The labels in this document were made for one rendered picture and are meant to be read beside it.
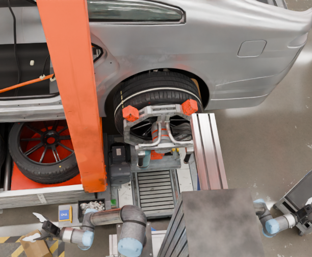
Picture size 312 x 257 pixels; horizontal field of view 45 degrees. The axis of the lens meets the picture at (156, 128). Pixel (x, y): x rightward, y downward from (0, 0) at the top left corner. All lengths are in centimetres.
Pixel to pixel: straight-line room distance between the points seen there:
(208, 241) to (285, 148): 278
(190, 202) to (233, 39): 136
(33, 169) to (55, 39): 174
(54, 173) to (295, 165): 228
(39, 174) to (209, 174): 193
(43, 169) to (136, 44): 131
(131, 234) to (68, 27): 98
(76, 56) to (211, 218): 82
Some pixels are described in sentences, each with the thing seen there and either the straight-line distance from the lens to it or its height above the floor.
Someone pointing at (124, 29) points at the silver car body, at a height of 166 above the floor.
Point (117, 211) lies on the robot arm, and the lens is 201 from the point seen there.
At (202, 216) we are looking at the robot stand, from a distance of 131.
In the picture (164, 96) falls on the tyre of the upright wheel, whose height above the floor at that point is 118.
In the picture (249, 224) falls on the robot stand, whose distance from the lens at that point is 135.
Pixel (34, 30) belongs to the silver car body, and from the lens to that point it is 337.
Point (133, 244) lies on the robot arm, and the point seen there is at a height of 146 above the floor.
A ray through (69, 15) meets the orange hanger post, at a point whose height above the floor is 229.
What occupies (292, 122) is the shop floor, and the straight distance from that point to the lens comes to 418.
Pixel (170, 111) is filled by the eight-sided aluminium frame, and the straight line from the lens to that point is 255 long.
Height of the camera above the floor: 326
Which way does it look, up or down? 60 degrees down
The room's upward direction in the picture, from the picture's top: 8 degrees clockwise
